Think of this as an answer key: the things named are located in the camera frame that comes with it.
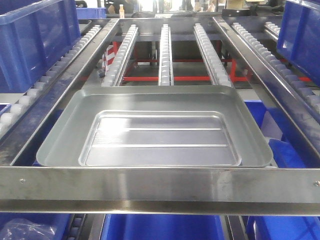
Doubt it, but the large outer silver tray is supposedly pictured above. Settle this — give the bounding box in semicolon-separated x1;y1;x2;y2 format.
36;85;273;168

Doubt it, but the middle roller track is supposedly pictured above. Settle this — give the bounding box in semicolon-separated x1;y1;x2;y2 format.
158;24;174;86

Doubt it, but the left centre roller track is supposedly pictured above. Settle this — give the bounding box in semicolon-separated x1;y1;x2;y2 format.
101;24;138;87

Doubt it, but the right centre roller track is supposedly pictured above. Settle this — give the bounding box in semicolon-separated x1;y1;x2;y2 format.
193;23;234;88

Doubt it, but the blue bin lower centre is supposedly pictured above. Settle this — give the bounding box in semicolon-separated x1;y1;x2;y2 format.
100;214;225;240

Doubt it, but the bottle in background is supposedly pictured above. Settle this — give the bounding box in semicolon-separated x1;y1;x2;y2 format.
119;4;125;15

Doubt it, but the blue bin under rack right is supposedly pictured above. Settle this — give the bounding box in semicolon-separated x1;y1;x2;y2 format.
245;100;306;169

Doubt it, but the blue bin lower left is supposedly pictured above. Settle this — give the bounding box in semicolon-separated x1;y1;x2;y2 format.
0;213;71;240

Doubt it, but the blue bin lower right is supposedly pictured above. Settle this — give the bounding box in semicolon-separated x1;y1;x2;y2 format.
246;216;320;240

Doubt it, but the steel front cross bar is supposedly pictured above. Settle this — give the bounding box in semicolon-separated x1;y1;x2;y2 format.
0;166;320;216

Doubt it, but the blue bin upper left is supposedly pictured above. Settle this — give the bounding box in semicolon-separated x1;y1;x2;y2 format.
0;0;81;93

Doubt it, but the far right roller track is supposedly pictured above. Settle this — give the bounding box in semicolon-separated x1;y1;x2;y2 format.
232;22;320;114

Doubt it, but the blue bin upper right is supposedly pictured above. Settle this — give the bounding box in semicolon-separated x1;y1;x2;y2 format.
276;0;320;85

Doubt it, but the clear plastic bag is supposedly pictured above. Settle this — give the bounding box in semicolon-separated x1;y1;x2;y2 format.
0;218;57;240

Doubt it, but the red white striped post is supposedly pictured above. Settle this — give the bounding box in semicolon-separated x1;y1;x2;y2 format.
102;44;117;73

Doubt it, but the red steel frame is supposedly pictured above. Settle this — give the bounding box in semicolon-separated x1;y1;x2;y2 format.
122;40;250;85

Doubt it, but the left steel divider rail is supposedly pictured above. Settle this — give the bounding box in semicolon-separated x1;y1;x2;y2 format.
0;19;120;166

